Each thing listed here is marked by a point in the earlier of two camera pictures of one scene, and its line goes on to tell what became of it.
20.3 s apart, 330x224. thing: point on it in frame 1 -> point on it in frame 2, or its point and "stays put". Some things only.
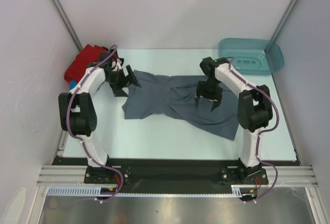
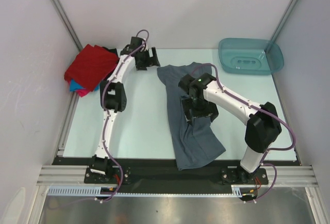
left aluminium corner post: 55,0 stays put
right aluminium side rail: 296,154 stays put
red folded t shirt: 88,55 stays put
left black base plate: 102,175 stays put
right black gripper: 201,92 -> 210,111
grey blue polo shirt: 175,97 -> 195,143
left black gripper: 117,90 -> 152,61
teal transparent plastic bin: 256,56 stays put
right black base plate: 232,175 stays put
